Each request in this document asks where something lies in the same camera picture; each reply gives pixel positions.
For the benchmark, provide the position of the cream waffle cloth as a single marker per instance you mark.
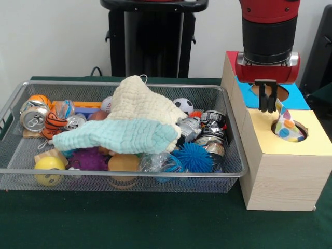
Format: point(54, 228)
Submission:
point(145, 103)

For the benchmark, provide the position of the orange striped tiger plush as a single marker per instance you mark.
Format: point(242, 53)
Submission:
point(53, 124)

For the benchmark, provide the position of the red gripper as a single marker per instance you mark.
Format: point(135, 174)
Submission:
point(267, 74)

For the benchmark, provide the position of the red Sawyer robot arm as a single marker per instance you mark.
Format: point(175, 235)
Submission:
point(269, 33)

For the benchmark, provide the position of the shallow clear mesh bin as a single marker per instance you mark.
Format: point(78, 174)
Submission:
point(129, 181)

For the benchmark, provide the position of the small orange basketball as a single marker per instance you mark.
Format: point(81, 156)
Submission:
point(40, 99)

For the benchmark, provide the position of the wooden box with three holes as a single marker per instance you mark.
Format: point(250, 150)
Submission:
point(285, 181)

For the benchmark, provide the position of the dented silver soda can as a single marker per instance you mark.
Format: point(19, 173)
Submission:
point(33, 119)

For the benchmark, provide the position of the small soccer ball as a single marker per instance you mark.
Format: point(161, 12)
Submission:
point(184, 105)

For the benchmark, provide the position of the dark green tablecloth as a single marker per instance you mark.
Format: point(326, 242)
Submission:
point(129, 223)

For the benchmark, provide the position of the yellow smiley ball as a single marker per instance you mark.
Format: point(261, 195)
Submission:
point(50, 164)

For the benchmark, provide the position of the black chair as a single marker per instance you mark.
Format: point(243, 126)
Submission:
point(319, 52)

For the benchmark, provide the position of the blue spiky ball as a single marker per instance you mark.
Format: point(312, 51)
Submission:
point(193, 157)

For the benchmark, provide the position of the mint waffle cloth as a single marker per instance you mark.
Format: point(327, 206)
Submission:
point(116, 137)

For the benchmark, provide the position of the purple plush toy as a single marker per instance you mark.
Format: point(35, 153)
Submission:
point(88, 160)

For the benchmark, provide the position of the white polka dot cloth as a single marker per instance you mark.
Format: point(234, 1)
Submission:
point(288, 127)

